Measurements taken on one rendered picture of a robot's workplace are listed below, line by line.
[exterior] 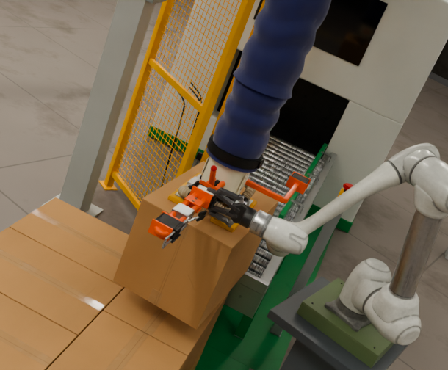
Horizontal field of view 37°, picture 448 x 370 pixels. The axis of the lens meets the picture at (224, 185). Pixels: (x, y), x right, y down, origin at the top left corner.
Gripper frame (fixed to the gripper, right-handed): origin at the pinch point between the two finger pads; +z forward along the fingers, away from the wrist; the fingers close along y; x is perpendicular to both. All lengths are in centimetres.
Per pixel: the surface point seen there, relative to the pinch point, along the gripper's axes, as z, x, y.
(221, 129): 6.8, 18.6, -19.3
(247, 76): 4.6, 16.7, -43.0
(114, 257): 34, 33, 66
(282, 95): -9.4, 19.6, -41.5
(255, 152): -8.8, 20.1, -16.5
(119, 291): 21, 13, 66
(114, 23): 108, 130, -7
